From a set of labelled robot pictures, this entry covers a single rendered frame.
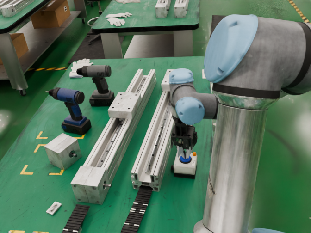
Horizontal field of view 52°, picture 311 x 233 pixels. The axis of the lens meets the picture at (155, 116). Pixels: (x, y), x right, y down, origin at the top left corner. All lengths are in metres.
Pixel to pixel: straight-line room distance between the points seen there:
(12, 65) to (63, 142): 2.27
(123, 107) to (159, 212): 0.52
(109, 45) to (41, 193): 1.90
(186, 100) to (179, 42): 1.99
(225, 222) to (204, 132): 0.88
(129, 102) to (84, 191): 0.48
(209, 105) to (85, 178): 0.52
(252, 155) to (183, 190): 0.65
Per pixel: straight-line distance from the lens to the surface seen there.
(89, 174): 1.19
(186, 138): 1.08
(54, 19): 4.91
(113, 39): 2.94
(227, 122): 0.57
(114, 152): 1.26
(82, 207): 1.17
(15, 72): 3.59
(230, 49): 0.52
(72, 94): 1.44
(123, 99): 1.50
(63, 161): 1.35
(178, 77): 0.97
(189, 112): 0.89
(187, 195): 1.19
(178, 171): 1.23
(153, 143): 1.34
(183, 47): 2.88
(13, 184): 1.42
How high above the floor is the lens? 1.68
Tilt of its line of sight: 35 degrees down
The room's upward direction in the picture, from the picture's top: 6 degrees counter-clockwise
